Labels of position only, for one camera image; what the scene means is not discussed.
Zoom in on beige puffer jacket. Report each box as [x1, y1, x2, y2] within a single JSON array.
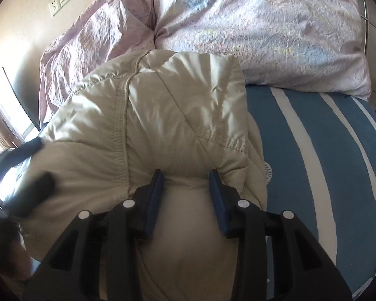
[[19, 49, 268, 301]]

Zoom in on dark flat panel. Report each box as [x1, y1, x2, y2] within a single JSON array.
[[3, 66, 42, 132]]

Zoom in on blue striped bed sheet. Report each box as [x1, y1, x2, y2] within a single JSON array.
[[244, 85, 376, 301]]

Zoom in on window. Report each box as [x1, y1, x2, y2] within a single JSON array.
[[0, 97, 38, 156]]

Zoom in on pale floral pillow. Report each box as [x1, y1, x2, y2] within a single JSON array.
[[153, 0, 373, 101]]

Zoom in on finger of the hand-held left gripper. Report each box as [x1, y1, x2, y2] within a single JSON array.
[[0, 137, 46, 176], [5, 171, 55, 217]]

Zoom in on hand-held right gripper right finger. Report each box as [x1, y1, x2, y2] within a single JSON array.
[[208, 169, 353, 301]]

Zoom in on pink floral duvet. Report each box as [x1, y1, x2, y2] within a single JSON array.
[[39, 0, 159, 126]]

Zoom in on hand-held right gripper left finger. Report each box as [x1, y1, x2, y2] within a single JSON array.
[[23, 169, 165, 301]]

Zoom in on white wall socket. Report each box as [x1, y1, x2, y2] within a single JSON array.
[[48, 1, 62, 18]]

